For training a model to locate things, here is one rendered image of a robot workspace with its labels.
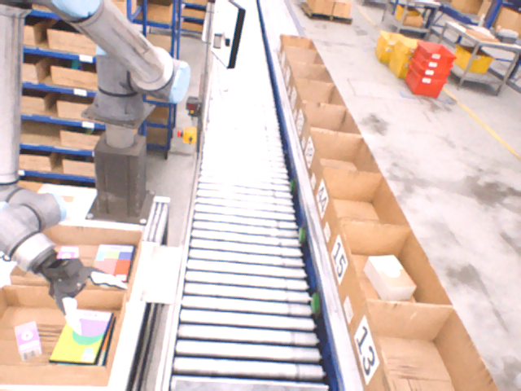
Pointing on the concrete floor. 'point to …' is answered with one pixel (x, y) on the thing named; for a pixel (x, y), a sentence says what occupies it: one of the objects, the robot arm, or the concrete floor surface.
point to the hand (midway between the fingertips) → (107, 309)
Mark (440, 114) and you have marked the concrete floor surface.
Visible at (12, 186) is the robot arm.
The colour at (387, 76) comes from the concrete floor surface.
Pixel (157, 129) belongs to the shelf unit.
